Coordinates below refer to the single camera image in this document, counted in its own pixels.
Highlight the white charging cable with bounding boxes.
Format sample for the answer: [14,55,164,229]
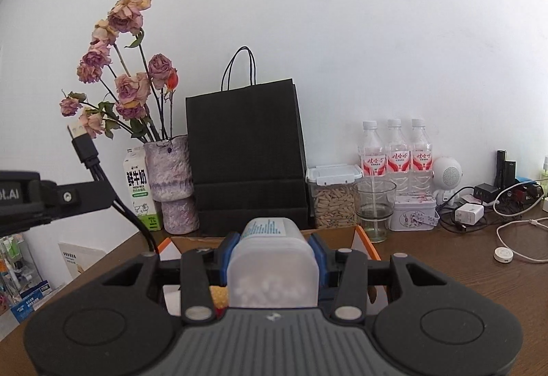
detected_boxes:
[492,181,548,263]

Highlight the black charger block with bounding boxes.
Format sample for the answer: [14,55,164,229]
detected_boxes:
[474,183,499,202]

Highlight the wire storage rack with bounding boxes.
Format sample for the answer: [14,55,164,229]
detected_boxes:
[0,230,30,308]

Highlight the black paper bag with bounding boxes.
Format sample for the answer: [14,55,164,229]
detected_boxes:
[185,46,310,237]

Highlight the black multi-head charging cable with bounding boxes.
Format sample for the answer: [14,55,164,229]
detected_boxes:
[67,123,160,252]

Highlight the white patterned tin box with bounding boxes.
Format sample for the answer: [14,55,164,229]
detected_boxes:
[389,194,441,232]

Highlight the blue and white carton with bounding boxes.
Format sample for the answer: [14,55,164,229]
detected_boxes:
[11,279,54,323]

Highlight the dried pink roses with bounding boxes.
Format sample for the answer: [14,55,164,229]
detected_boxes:
[59,0,178,143]

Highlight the white robot-shaped speaker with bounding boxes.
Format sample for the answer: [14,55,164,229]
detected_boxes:
[430,157,464,205]

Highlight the white sign board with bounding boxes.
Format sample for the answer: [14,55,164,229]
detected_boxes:
[58,242,105,274]

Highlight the black charger cable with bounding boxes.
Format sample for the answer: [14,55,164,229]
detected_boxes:
[439,187,501,233]

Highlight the clear seed container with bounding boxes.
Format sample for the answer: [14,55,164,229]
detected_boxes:
[306,164,364,230]

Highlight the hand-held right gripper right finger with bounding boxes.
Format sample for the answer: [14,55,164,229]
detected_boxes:
[308,231,448,323]

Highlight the white and green milk carton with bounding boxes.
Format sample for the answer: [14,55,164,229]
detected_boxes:
[123,146,162,232]

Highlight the purple textured vase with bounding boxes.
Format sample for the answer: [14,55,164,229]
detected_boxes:
[143,135,200,234]

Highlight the clear drinking glass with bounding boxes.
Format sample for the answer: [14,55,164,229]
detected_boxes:
[354,180,398,243]

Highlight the black upright device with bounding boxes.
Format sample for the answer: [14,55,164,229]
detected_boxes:
[496,150,517,188]

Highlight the water bottle with red label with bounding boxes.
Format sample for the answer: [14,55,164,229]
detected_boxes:
[385,119,412,197]
[357,121,387,184]
[409,119,434,197]

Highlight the red cardboard box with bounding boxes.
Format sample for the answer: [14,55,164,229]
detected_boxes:
[156,225,382,317]

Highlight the translucent plastic pill box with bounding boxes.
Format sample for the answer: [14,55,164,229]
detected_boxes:
[226,217,320,308]

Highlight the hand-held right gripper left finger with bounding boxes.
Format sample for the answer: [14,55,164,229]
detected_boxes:
[100,231,240,324]

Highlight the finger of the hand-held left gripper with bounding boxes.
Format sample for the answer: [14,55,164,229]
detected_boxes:
[40,180,113,219]

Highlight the white charger plug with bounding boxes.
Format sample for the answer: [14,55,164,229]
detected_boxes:
[454,204,484,227]

